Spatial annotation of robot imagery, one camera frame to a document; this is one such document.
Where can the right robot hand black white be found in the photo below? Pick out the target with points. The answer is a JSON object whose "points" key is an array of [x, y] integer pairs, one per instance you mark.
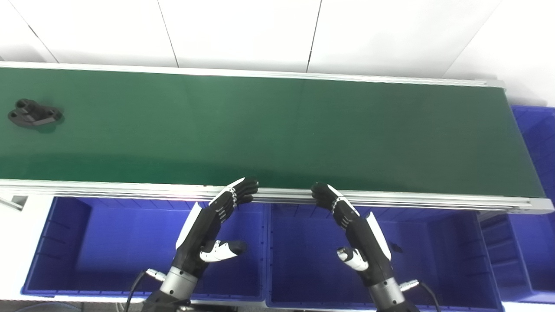
{"points": [[368, 242]]}

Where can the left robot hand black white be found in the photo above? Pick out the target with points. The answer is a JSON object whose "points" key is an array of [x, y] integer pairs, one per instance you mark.
{"points": [[195, 236]]}

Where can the black flange part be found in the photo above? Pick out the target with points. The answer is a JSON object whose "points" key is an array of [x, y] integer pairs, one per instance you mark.
{"points": [[32, 115]]}

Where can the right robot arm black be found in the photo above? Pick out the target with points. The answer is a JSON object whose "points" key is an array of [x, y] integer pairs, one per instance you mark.
{"points": [[388, 294]]}

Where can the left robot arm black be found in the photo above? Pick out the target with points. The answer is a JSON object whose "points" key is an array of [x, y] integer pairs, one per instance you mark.
{"points": [[173, 288]]}

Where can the blue plastic bin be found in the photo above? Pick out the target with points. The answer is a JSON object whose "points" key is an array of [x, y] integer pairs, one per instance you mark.
{"points": [[303, 260], [117, 247], [537, 242]]}

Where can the green conveyor belt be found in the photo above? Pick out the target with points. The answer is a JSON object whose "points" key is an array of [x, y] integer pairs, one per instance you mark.
{"points": [[277, 130]]}

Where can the aluminium conveyor support leg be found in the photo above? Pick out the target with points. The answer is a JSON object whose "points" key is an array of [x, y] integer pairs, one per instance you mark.
{"points": [[15, 202]]}

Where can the aluminium conveyor side rail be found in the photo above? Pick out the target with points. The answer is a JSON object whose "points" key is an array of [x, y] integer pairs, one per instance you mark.
{"points": [[217, 73], [108, 188]]}

